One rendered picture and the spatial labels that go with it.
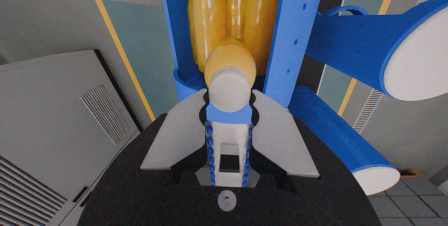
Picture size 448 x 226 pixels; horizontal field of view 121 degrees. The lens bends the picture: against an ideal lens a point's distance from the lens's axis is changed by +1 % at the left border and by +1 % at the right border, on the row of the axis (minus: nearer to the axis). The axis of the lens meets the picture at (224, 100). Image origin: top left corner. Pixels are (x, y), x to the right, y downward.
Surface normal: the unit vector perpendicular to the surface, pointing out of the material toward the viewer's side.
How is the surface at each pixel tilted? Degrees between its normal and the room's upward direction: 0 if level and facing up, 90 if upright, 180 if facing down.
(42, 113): 90
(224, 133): 0
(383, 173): 0
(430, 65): 0
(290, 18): 28
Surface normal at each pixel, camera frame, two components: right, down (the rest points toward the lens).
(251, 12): -0.77, 0.33
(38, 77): 0.99, -0.06
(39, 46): -0.05, 0.52
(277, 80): 0.42, 0.47
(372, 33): -0.94, -0.30
